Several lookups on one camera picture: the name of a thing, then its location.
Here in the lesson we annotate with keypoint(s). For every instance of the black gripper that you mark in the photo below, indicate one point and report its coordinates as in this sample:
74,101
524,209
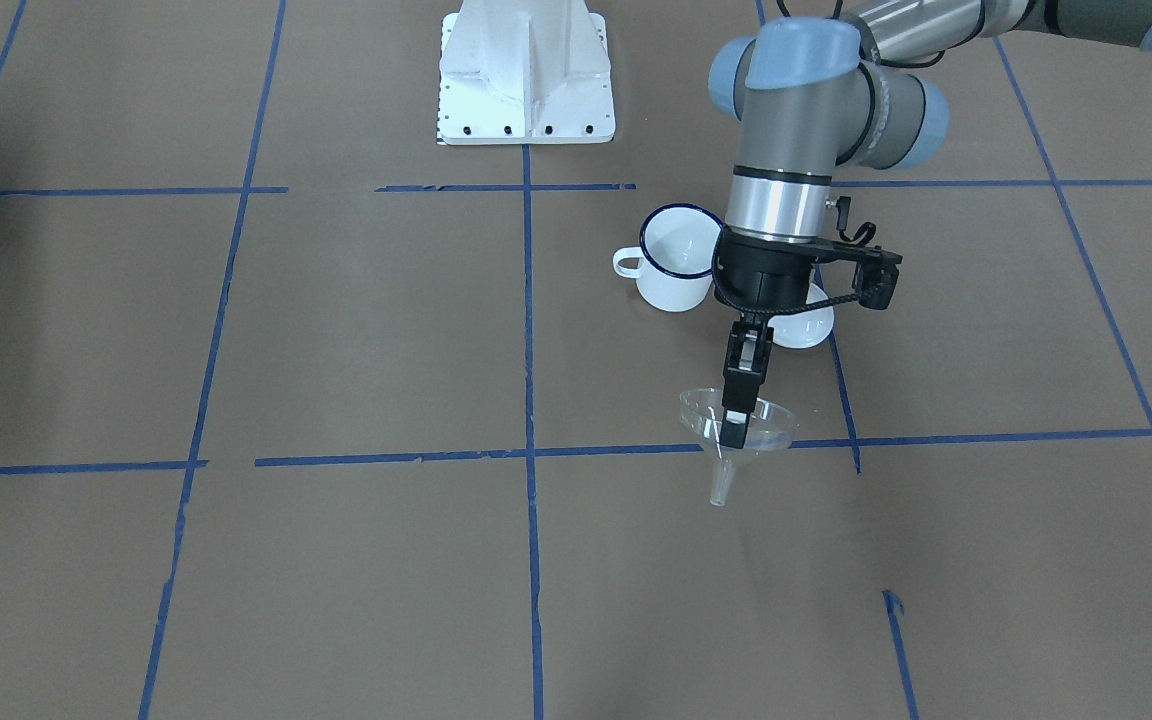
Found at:
764,279

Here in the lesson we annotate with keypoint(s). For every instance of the clear plastic funnel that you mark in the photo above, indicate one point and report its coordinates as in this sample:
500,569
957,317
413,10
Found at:
771,428

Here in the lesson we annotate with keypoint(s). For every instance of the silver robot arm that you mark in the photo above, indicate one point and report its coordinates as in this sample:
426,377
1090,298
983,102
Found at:
813,94

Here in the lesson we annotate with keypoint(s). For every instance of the white ceramic lid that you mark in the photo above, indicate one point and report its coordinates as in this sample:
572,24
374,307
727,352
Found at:
803,330

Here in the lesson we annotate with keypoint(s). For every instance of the white enamel mug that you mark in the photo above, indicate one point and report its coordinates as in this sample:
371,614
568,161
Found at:
671,263

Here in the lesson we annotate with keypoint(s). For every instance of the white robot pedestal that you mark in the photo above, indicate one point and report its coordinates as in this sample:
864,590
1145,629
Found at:
516,72

